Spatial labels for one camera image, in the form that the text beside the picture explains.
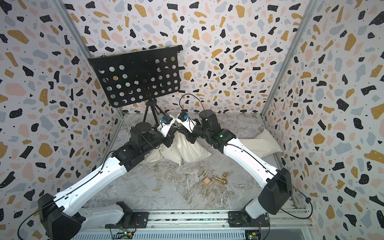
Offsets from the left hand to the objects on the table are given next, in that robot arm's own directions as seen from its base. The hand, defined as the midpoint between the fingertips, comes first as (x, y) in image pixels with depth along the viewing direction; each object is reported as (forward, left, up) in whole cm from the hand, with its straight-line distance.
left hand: (178, 126), depth 69 cm
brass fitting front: (-11, -24, -32) cm, 42 cm away
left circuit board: (-38, +27, -36) cm, 59 cm away
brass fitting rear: (-13, -23, -34) cm, 43 cm away
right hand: (+1, -1, -3) cm, 3 cm away
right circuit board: (-39, -35, -35) cm, 63 cm away
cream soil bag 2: (-3, -5, -18) cm, 19 cm away
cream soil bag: (+1, +7, -28) cm, 29 cm away
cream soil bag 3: (+10, -53, -33) cm, 64 cm away
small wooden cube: (-14, -14, -32) cm, 38 cm away
